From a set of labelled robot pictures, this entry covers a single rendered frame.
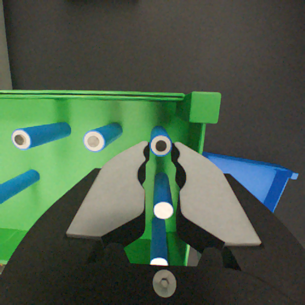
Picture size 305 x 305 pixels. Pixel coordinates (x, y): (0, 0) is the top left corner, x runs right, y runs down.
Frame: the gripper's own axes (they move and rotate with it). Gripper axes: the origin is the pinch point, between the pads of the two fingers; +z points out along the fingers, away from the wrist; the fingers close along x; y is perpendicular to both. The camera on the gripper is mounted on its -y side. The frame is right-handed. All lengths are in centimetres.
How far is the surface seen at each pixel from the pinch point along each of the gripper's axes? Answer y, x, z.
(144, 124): 0.7, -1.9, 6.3
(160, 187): 5.4, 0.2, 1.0
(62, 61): -6, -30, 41
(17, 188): 6.7, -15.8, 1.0
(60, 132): 1.0, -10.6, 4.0
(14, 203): 12.2, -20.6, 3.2
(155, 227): 12.1, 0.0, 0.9
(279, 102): 4, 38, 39
